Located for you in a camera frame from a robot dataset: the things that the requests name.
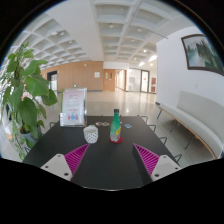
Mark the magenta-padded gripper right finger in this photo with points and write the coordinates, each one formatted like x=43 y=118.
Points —
x=163 y=166

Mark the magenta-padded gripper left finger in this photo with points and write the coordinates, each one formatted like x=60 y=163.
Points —
x=58 y=165

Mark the green plastic drink bottle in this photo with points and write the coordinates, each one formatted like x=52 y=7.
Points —
x=115 y=128

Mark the white polka-dot cup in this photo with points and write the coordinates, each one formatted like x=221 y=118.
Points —
x=90 y=135

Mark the small blue card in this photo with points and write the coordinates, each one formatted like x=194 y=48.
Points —
x=128 y=126

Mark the small round badge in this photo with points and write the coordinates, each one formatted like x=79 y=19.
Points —
x=99 y=123
x=106 y=124

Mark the clear acrylic sign stand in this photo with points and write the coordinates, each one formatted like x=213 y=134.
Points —
x=73 y=106

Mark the long white bench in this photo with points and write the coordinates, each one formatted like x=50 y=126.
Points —
x=200 y=116

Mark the green leafy potted plant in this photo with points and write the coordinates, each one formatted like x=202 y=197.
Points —
x=26 y=110

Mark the framed landscape painting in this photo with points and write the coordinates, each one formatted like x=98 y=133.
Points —
x=203 y=53

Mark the ceiling lights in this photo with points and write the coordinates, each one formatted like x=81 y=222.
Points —
x=111 y=25

